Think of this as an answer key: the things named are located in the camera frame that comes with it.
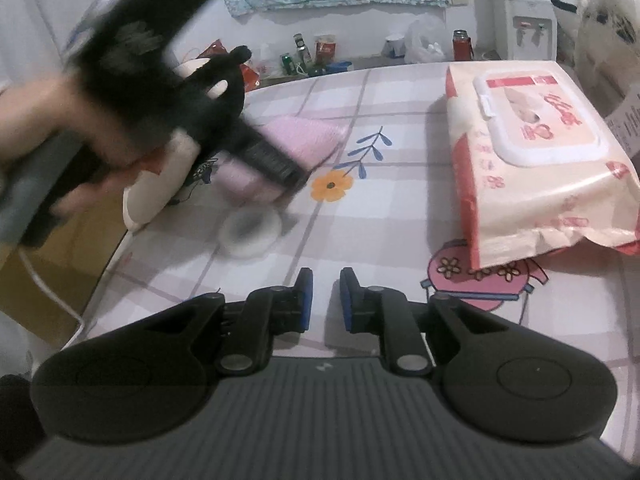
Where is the white charging cable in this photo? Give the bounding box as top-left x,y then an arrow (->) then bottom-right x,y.
20,247 -> 86,331

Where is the white curtain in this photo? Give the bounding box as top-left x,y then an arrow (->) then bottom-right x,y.
0,0 -> 121,91

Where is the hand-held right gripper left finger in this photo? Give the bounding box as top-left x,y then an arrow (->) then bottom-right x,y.
145,267 -> 315,376

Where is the large cardboard box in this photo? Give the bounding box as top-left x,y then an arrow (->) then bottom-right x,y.
0,200 -> 131,346

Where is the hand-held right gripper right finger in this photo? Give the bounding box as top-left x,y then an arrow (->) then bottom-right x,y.
340,267 -> 506,376

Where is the white plastic bag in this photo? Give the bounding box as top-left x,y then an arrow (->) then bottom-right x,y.
404,17 -> 448,65

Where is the red gift bag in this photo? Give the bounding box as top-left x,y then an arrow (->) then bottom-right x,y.
197,40 -> 261,93

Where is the white tape roll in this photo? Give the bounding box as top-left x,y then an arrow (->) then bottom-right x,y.
218,208 -> 283,261

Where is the white water dispenser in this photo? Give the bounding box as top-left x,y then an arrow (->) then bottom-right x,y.
490,0 -> 558,61

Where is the white printed paper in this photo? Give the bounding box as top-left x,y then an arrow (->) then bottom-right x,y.
605,85 -> 640,151

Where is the pink towel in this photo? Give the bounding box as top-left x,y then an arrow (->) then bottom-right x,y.
212,116 -> 351,208

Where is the black-haired plush doll red shirt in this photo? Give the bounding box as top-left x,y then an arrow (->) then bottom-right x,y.
122,46 -> 253,235

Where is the person's left hand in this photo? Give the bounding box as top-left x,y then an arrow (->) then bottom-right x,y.
0,76 -> 166,217

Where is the peach wet wipes pack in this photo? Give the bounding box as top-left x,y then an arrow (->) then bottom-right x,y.
445,60 -> 640,271

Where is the red thermos bottle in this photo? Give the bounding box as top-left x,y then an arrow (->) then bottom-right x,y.
452,30 -> 473,63

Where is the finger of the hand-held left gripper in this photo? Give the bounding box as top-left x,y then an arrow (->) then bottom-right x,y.
220,122 -> 308,191

